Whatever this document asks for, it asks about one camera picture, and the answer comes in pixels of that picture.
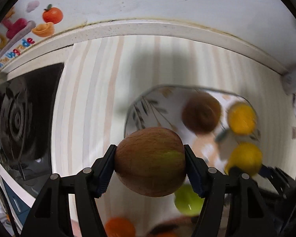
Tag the leaf-patterned white tray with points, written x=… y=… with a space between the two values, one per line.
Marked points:
x=160 y=113

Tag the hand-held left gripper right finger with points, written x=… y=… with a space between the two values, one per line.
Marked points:
x=194 y=175

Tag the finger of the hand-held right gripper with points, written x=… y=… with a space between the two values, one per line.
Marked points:
x=266 y=172

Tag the blue and white cabinet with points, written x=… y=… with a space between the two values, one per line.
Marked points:
x=12 y=202

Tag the black gas stove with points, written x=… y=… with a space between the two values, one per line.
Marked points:
x=22 y=121

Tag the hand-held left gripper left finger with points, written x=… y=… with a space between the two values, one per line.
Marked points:
x=104 y=175

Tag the brown and orange fruit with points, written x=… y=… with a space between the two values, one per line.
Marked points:
x=170 y=229

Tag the green lime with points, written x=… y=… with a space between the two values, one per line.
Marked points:
x=187 y=201

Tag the yellow lemon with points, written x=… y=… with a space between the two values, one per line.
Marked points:
x=241 y=118
x=245 y=156

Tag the brown kiwi with green patch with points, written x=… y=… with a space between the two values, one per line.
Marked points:
x=148 y=160

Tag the orange tangerine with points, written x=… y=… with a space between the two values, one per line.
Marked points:
x=119 y=228

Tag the colourful fruit wall sticker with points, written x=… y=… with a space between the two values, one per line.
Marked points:
x=19 y=22

